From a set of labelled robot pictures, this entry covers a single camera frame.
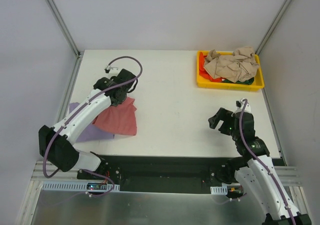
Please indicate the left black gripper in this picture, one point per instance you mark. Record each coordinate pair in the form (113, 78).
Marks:
(119, 98)

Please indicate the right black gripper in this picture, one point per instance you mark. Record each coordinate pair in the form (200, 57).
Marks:
(223, 123)

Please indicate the pink red t shirt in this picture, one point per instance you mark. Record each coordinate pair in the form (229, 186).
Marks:
(118, 120)

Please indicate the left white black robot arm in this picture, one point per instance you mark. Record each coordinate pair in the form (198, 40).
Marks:
(56, 143)

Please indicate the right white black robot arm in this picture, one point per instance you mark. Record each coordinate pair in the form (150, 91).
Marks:
(254, 169)

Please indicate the orange t shirt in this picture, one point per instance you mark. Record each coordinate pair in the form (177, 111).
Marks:
(203, 73)

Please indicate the green t shirt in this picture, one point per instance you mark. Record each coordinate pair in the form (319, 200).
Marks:
(246, 82)

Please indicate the yellow plastic bin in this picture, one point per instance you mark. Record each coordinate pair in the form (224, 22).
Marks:
(201, 82)

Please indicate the beige crumpled t shirt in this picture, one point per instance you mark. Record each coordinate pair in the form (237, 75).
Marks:
(239, 66)

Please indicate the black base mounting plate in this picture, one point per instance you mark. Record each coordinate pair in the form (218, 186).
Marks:
(178, 175)

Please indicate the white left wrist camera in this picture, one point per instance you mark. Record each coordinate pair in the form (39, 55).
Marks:
(111, 69)

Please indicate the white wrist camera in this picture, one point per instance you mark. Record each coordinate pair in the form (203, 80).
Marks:
(243, 105)
(111, 69)

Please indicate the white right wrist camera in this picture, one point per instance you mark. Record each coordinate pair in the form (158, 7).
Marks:
(243, 105)

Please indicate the left aluminium corner post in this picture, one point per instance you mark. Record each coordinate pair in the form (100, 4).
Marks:
(63, 27)

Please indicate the aluminium corner post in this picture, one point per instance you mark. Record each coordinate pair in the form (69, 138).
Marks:
(63, 27)
(274, 24)

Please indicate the right white cable duct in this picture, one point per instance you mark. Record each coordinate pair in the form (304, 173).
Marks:
(219, 190)

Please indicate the white cable duct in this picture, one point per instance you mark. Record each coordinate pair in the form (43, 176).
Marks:
(71, 186)
(219, 190)

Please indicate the aluminium front frame rail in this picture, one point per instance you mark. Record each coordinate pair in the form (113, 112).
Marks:
(288, 175)

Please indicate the left white cable duct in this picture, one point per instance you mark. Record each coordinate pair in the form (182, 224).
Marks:
(71, 186)

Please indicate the right aluminium corner post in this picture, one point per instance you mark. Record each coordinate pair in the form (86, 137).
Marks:
(274, 24)

